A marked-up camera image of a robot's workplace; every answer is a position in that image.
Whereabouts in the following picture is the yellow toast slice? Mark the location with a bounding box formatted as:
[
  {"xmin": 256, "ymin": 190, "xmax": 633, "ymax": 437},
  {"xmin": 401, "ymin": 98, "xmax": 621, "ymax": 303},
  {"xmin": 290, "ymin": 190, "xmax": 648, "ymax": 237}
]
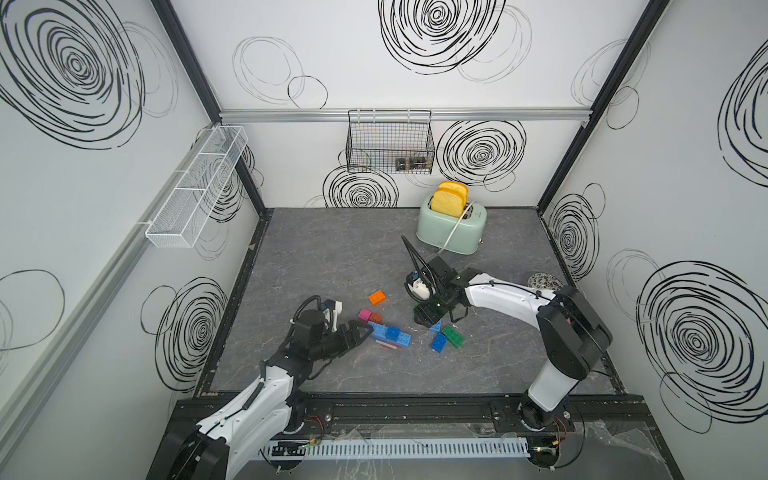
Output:
[
  {"xmin": 438, "ymin": 181, "xmax": 468, "ymax": 204},
  {"xmin": 430, "ymin": 189, "xmax": 466, "ymax": 218}
]

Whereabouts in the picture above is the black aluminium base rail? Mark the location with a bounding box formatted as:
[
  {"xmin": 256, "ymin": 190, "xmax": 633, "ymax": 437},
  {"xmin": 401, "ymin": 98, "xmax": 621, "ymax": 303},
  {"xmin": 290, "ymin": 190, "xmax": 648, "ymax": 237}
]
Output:
[{"xmin": 301, "ymin": 392, "xmax": 651, "ymax": 433}]

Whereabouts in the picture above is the dark object in basket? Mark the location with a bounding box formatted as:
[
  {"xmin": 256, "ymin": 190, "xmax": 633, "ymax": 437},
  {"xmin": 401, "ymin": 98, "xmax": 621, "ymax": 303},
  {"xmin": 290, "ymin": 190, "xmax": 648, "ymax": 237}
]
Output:
[{"xmin": 395, "ymin": 157, "xmax": 432, "ymax": 172}]

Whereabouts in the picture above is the yellow toast slice front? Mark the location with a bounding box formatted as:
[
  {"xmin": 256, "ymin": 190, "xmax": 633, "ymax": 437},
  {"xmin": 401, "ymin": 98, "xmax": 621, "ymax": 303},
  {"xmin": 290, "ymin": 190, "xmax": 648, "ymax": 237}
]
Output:
[{"xmin": 430, "ymin": 189, "xmax": 466, "ymax": 218}]

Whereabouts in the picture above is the mint green toaster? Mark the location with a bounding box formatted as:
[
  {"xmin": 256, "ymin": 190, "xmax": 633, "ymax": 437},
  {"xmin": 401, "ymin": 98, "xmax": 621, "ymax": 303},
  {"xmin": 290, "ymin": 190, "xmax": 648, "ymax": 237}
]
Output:
[{"xmin": 416, "ymin": 198, "xmax": 488, "ymax": 255}]

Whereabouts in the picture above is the black wire basket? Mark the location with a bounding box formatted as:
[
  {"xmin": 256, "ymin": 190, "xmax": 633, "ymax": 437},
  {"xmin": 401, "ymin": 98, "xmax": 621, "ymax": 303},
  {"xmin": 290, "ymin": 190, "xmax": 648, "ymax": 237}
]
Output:
[{"xmin": 344, "ymin": 109, "xmax": 436, "ymax": 175}]

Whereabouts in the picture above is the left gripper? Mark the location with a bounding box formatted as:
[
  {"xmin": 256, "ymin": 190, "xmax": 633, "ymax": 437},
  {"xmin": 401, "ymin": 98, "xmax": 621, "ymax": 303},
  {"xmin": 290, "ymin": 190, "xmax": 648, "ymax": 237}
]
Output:
[{"xmin": 308, "ymin": 320, "xmax": 372, "ymax": 362}]

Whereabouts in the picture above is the orange rectangular brick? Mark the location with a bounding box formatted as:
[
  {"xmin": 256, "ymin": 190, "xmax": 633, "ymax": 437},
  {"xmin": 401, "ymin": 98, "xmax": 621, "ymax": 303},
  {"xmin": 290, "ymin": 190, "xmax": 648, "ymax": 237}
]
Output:
[{"xmin": 368, "ymin": 290, "xmax": 386, "ymax": 306}]

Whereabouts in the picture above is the green flat brick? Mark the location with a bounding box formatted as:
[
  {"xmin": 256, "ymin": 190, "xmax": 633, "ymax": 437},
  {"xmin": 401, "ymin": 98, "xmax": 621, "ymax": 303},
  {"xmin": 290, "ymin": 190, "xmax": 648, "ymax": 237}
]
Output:
[{"xmin": 440, "ymin": 326, "xmax": 465, "ymax": 348}]

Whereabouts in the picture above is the white cable duct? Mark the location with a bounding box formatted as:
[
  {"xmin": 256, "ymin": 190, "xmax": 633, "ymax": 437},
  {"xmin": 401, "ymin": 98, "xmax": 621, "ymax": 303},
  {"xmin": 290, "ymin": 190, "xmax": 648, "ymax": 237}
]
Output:
[{"xmin": 255, "ymin": 438, "xmax": 530, "ymax": 462}]

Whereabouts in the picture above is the yellow toast slice back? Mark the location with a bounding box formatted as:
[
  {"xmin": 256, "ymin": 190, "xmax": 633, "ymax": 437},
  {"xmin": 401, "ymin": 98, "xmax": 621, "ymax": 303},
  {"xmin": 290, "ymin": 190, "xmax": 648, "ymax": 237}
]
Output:
[{"xmin": 438, "ymin": 181, "xmax": 468, "ymax": 204}]

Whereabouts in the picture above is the small dark blue brick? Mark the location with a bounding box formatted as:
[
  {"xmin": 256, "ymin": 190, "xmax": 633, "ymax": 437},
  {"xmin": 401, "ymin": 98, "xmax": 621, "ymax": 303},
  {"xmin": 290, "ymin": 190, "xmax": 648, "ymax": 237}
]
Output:
[{"xmin": 386, "ymin": 327, "xmax": 401, "ymax": 342}]

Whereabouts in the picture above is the red rectangular brick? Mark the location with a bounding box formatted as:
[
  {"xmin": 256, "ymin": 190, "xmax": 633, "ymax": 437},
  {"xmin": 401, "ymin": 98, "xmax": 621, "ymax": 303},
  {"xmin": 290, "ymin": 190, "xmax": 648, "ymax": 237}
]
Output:
[{"xmin": 375, "ymin": 339, "xmax": 402, "ymax": 350}]

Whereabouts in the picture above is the white wire shelf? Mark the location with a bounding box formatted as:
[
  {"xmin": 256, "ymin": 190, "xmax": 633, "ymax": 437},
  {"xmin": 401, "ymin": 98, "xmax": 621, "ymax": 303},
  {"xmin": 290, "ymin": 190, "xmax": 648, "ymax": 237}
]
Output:
[{"xmin": 145, "ymin": 124, "xmax": 247, "ymax": 249}]

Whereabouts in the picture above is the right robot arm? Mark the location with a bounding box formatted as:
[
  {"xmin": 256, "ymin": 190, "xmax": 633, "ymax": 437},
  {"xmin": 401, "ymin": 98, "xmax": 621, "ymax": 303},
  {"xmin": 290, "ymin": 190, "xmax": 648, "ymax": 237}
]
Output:
[{"xmin": 401, "ymin": 236, "xmax": 613, "ymax": 430}]

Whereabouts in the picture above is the blue square brick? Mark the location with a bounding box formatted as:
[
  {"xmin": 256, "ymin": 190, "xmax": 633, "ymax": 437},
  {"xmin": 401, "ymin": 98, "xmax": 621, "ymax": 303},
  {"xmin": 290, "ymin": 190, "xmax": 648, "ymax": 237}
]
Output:
[{"xmin": 431, "ymin": 333, "xmax": 448, "ymax": 353}]

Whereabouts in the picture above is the speckled plate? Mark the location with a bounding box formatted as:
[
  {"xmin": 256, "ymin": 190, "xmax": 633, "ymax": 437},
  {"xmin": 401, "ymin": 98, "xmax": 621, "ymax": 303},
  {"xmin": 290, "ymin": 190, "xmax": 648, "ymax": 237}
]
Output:
[{"xmin": 527, "ymin": 272, "xmax": 563, "ymax": 291}]

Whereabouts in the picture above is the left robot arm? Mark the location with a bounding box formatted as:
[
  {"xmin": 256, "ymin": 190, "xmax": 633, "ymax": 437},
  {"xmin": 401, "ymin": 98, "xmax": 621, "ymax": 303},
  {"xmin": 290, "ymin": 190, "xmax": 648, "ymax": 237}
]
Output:
[{"xmin": 146, "ymin": 308, "xmax": 374, "ymax": 479}]

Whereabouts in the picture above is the white toaster cable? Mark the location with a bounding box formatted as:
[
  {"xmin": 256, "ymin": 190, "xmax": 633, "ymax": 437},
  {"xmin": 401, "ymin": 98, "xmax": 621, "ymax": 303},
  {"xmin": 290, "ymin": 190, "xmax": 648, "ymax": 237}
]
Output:
[{"xmin": 436, "ymin": 200, "xmax": 476, "ymax": 254}]

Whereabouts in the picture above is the light blue long brick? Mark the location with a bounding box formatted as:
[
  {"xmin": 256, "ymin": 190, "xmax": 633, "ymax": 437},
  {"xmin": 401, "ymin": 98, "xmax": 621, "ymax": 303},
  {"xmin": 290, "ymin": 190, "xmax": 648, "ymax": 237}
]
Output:
[{"xmin": 370, "ymin": 323, "xmax": 411, "ymax": 348}]

